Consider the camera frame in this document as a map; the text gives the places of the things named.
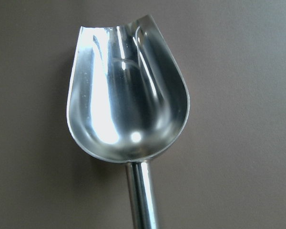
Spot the steel ice scoop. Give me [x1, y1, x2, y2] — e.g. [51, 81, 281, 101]
[66, 15, 190, 229]

